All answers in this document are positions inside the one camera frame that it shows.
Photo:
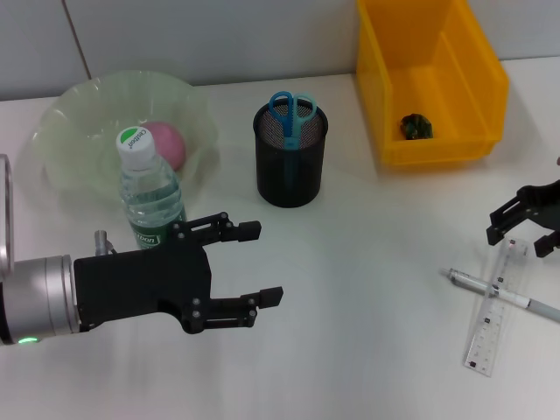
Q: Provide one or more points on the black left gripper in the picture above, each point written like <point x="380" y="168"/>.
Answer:
<point x="140" y="280"/>

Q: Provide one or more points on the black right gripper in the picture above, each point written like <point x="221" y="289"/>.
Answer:
<point x="544" y="201"/>

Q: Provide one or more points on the clear green-label water bottle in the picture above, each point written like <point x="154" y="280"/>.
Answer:
<point x="149" y="192"/>

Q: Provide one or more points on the blue scissors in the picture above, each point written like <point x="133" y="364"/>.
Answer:
<point x="289" y="127"/>

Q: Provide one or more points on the pink peach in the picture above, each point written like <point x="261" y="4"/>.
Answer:
<point x="168" y="142"/>

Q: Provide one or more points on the green plastic wrapper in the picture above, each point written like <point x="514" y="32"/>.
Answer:
<point x="416" y="127"/>

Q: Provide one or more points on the grey white pen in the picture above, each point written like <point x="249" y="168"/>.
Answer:
<point x="516" y="299"/>

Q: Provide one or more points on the black mesh pen cup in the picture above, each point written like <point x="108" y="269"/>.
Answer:
<point x="302" y="179"/>

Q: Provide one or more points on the clear plastic ruler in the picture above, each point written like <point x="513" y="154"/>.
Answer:
<point x="485" y="332"/>

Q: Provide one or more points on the pale green glass fruit plate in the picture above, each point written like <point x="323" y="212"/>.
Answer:
<point x="79" y="122"/>

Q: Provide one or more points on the yellow plastic bin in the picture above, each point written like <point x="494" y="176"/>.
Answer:
<point x="437" y="87"/>

